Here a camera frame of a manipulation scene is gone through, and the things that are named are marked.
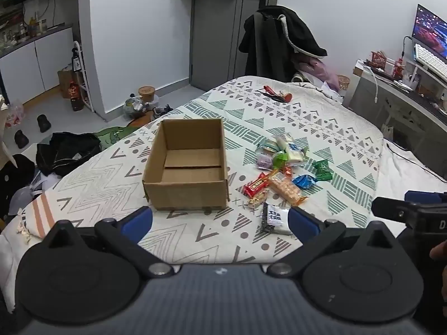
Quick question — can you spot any black dotted garment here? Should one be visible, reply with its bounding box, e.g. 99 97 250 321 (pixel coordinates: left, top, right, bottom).
0 154 36 219

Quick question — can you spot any purple bun packet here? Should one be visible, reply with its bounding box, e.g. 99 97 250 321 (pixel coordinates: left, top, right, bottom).
256 152 275 170

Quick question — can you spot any white floor rack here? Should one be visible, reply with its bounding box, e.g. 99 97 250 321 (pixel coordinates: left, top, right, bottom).
72 40 96 113

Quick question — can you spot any white kitchen cabinet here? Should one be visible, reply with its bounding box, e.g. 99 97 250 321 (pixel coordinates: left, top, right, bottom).
0 24 75 95

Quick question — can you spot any grey door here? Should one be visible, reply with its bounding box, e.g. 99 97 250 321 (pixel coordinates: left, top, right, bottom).
189 0 281 92

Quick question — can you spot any person's right hand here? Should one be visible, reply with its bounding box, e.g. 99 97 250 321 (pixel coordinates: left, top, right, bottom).
430 240 447 262

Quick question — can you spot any blue candy packet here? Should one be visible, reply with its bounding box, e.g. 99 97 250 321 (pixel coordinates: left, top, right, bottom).
291 174 319 190

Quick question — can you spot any patterned bedspread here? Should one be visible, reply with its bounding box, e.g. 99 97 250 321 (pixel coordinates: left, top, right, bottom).
0 76 447 266

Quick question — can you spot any black jacket on chair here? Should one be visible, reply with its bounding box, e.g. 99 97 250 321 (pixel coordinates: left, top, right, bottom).
238 5 328 83

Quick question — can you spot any red snack packet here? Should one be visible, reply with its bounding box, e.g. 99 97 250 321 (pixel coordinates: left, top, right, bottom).
243 174 270 198

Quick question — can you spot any black bag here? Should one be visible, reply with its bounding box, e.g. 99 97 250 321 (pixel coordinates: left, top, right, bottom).
35 131 102 177

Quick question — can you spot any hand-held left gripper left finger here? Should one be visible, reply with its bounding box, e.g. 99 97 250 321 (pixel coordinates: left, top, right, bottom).
42 207 174 280

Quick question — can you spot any brown paper bag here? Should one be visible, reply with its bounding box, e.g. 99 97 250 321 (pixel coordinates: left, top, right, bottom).
57 67 84 99

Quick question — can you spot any black and white snack packet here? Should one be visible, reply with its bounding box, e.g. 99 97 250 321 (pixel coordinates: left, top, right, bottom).
261 202 294 236

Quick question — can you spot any white keyboard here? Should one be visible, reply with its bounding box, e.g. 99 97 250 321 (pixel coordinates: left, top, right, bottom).
413 43 447 76

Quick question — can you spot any dark green snack packet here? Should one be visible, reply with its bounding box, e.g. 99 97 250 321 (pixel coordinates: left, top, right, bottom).
312 159 332 181

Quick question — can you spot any green dinosaur rug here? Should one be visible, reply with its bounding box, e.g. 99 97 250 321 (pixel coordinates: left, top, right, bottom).
94 125 136 151

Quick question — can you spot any red basket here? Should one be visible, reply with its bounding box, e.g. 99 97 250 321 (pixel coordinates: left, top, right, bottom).
370 51 388 69

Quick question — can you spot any pink clothing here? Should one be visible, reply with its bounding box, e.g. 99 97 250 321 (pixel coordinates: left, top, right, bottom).
293 54 340 93

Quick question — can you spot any brown lidded paper bowl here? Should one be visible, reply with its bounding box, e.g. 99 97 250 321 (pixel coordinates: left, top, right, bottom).
138 86 156 104

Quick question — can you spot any beige snack bar packet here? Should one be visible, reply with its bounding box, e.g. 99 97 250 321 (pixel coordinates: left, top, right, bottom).
247 193 268 210

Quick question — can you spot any crumpled plastic bag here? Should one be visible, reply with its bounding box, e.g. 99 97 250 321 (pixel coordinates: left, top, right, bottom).
123 96 144 118

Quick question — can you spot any black cable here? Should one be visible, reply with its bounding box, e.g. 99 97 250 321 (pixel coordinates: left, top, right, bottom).
383 139 441 179

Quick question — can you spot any computer monitor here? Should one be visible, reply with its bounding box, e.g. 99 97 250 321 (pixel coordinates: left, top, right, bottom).
411 4 447 61

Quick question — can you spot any pink plastic bag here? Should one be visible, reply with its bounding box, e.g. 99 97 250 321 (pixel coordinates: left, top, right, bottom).
5 99 25 127

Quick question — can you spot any white cake packet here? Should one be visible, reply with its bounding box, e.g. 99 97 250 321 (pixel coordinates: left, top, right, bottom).
276 133 305 163

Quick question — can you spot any grey desk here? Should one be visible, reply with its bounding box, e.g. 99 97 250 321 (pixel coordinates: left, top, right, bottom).
343 59 447 170

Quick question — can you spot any round biscuit packet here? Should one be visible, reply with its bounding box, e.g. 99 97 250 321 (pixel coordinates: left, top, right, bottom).
256 140 280 155

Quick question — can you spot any orange cracker packet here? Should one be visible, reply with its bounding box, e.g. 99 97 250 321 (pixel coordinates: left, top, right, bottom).
267 173 308 206

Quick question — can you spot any brown cardboard box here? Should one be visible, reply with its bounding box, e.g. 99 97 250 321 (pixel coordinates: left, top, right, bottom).
142 119 230 212

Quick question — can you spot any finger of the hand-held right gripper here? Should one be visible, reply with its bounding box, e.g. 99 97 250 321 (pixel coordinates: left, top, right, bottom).
405 190 447 204
371 197 421 223

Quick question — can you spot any light green snack packet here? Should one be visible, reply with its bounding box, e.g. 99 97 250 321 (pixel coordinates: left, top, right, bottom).
272 150 291 169

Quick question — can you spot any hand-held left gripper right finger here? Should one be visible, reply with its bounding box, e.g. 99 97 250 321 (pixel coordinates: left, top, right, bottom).
267 207 397 280

